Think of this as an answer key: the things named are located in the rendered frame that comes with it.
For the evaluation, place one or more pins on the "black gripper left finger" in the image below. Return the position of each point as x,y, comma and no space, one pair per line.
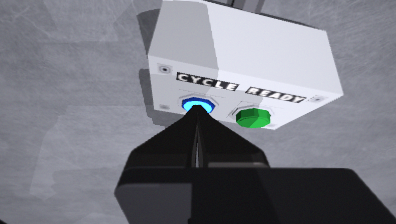
172,146

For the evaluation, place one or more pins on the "white button housing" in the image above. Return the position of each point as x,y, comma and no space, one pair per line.
242,66

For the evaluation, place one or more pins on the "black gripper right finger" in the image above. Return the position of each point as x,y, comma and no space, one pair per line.
222,147

